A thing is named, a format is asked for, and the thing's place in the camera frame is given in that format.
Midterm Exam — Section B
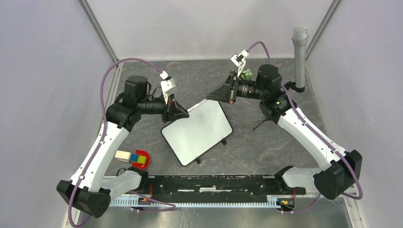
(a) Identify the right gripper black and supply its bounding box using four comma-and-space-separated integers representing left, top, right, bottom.
206, 71, 267, 105

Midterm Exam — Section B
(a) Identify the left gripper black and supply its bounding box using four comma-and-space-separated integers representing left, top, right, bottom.
138, 91, 189, 124

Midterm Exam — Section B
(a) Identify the white whiteboard black frame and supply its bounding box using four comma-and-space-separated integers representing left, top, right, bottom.
161, 100, 233, 166

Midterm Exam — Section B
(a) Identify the white marker pen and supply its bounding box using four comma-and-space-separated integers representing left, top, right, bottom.
187, 99, 207, 112

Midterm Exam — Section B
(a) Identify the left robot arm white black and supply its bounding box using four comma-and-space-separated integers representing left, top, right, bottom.
57, 76, 189, 218

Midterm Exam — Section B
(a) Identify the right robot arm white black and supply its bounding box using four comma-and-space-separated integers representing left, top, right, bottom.
206, 64, 364, 200

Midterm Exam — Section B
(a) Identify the green toy block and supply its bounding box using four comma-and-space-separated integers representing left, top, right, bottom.
240, 69, 254, 80

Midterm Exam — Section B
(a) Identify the colourful cube block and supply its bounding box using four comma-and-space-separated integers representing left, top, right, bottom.
130, 154, 149, 169

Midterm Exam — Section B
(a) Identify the red bowl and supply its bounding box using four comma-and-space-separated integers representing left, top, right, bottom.
131, 150, 151, 170

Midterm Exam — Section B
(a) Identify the black microphone stand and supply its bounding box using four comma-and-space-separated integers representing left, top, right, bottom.
252, 81, 305, 131

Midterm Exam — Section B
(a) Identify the beige wooden block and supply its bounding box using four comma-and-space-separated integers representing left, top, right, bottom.
115, 150, 132, 162

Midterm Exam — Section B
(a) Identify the grey microphone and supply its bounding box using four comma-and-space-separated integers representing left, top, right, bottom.
291, 26, 309, 93

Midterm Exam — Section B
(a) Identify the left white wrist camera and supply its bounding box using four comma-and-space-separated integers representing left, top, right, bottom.
160, 71, 177, 104

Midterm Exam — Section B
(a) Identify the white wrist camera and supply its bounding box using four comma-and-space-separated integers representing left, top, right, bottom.
160, 71, 177, 104
230, 50, 249, 77

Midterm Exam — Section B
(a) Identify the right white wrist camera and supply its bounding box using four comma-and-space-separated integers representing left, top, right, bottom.
230, 50, 249, 77

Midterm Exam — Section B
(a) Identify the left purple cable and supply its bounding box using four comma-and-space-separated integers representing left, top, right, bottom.
67, 57, 176, 228

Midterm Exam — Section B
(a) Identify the purple cable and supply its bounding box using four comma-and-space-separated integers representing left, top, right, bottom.
247, 41, 364, 214
67, 57, 176, 228

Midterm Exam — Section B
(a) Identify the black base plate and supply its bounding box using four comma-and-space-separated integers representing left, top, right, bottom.
135, 175, 307, 203

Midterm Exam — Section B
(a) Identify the white slotted cable duct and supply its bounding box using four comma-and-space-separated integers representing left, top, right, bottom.
82, 195, 281, 209

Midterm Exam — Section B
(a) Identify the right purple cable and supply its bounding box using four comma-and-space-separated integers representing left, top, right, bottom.
247, 41, 364, 214

